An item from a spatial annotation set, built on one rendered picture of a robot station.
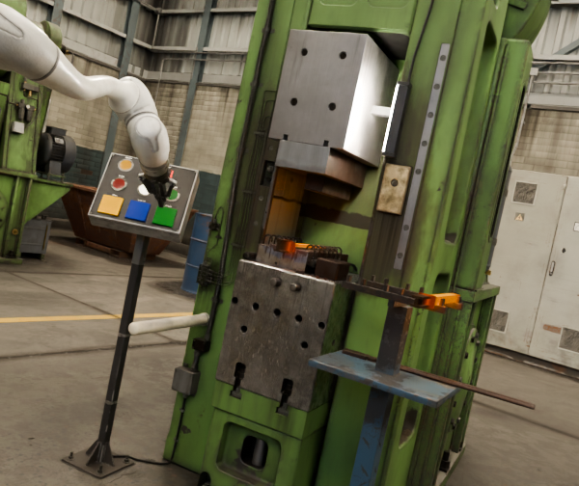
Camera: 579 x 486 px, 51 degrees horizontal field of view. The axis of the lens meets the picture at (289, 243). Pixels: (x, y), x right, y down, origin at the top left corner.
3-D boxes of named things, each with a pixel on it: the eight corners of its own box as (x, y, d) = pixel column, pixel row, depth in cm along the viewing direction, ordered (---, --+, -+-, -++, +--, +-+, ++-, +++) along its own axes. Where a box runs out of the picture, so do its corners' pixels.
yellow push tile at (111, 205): (117, 215, 220) (123, 198, 224) (97, 211, 220) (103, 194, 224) (118, 218, 221) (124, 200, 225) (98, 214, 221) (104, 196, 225)
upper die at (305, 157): (324, 174, 214) (330, 147, 213) (274, 165, 222) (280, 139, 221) (362, 188, 252) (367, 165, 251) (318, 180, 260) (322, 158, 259)
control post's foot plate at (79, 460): (99, 481, 226) (104, 457, 226) (57, 460, 236) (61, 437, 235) (138, 464, 246) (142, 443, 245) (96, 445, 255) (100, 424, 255)
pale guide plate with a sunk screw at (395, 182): (399, 214, 214) (410, 166, 213) (375, 209, 218) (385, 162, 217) (401, 215, 216) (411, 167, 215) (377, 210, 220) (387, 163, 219)
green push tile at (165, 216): (172, 226, 220) (177, 208, 224) (152, 222, 220) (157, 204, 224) (172, 229, 221) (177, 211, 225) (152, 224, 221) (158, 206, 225)
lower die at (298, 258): (304, 273, 215) (309, 250, 215) (255, 260, 224) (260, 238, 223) (344, 272, 253) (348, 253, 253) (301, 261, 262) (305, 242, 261)
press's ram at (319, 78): (367, 152, 207) (391, 35, 205) (267, 137, 224) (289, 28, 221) (399, 171, 245) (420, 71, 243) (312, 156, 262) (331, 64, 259)
